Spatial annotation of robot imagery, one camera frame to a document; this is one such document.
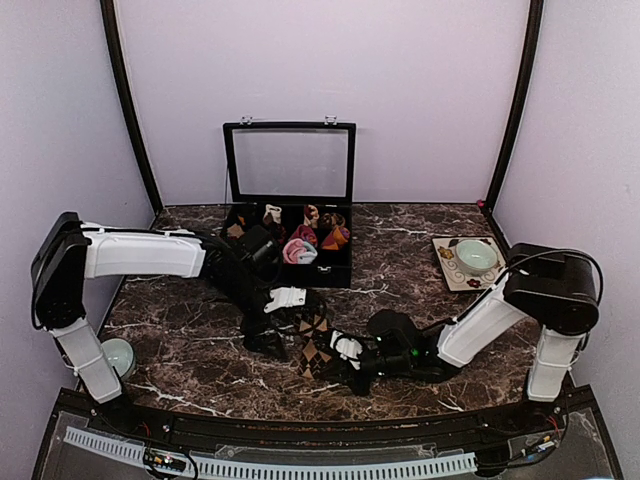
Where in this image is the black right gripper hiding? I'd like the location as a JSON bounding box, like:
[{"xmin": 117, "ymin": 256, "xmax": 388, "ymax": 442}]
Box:
[{"xmin": 320, "ymin": 347, "xmax": 413, "ymax": 397}]

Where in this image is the black left frame post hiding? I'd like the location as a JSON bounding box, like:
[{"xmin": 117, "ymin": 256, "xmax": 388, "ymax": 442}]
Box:
[{"xmin": 99, "ymin": 0, "xmax": 164, "ymax": 215}]

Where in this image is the maroon purple orange striped sock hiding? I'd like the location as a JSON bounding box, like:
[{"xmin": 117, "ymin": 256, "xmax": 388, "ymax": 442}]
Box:
[{"xmin": 320, "ymin": 225, "xmax": 351, "ymax": 251}]

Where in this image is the maroon teal rolled sock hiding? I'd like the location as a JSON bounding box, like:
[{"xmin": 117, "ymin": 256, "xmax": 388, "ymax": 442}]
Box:
[{"xmin": 290, "ymin": 224, "xmax": 318, "ymax": 247}]

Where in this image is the black front table rail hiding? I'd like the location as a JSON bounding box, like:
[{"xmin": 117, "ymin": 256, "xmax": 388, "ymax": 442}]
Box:
[{"xmin": 54, "ymin": 387, "xmax": 596, "ymax": 451}]

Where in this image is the leopard pattern rolled sock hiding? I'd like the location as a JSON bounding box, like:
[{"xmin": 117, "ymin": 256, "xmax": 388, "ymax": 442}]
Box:
[{"xmin": 318, "ymin": 212, "xmax": 346, "ymax": 230}]

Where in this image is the cream brown rolled sock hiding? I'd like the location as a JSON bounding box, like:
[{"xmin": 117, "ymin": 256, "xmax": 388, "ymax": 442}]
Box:
[{"xmin": 263, "ymin": 204, "xmax": 282, "ymax": 226}]

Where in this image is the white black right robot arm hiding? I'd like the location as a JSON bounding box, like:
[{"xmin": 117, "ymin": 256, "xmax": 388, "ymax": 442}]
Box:
[{"xmin": 331, "ymin": 243, "xmax": 604, "ymax": 434}]

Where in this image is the white slotted cable duct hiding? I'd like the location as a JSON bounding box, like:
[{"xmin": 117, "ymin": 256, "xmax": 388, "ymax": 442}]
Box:
[{"xmin": 63, "ymin": 427, "xmax": 477, "ymax": 479}]

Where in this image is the pink white rolled sock right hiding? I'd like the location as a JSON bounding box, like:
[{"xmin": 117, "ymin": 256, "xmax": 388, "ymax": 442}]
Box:
[{"xmin": 282, "ymin": 238, "xmax": 318, "ymax": 265}]

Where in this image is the pale green ceramic bowl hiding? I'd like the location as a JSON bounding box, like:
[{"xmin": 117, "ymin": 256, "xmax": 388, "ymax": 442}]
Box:
[{"xmin": 454, "ymin": 239, "xmax": 499, "ymax": 276}]

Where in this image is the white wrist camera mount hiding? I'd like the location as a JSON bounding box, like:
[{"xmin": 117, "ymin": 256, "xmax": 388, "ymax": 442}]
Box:
[
  {"xmin": 264, "ymin": 287, "xmax": 307, "ymax": 314},
  {"xmin": 329, "ymin": 330, "xmax": 364, "ymax": 370}
]

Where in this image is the square floral ceramic plate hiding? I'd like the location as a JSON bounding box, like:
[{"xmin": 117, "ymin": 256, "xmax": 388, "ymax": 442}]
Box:
[{"xmin": 432, "ymin": 236, "xmax": 505, "ymax": 293}]

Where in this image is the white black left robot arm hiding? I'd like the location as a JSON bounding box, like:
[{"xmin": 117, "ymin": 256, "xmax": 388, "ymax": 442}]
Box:
[{"xmin": 31, "ymin": 212, "xmax": 286, "ymax": 436}]

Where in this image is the pale green bowl left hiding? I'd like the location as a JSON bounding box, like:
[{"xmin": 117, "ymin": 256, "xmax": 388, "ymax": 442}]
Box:
[{"xmin": 102, "ymin": 338, "xmax": 136, "ymax": 381}]

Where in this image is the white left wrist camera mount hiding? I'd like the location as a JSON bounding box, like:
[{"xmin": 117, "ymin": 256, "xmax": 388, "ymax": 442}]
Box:
[{"xmin": 264, "ymin": 287, "xmax": 307, "ymax": 314}]

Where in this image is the black right frame post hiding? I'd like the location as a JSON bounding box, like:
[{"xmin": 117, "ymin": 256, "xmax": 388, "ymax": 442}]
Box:
[{"xmin": 483, "ymin": 0, "xmax": 544, "ymax": 215}]

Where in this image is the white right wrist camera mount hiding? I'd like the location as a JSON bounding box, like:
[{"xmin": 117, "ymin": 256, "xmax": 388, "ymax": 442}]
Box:
[{"xmin": 329, "ymin": 330, "xmax": 364, "ymax": 370}]

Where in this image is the black frame post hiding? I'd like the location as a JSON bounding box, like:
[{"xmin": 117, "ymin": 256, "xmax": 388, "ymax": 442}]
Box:
[
  {"xmin": 99, "ymin": 0, "xmax": 164, "ymax": 215},
  {"xmin": 483, "ymin": 0, "xmax": 544, "ymax": 215}
]

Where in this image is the black sock organizer box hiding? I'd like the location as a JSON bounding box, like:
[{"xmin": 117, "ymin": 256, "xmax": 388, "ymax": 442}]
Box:
[{"xmin": 222, "ymin": 118, "xmax": 357, "ymax": 288}]

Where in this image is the brown argyle sock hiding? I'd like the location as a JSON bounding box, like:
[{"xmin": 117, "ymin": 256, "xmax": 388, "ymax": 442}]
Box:
[{"xmin": 297, "ymin": 313, "xmax": 333, "ymax": 379}]

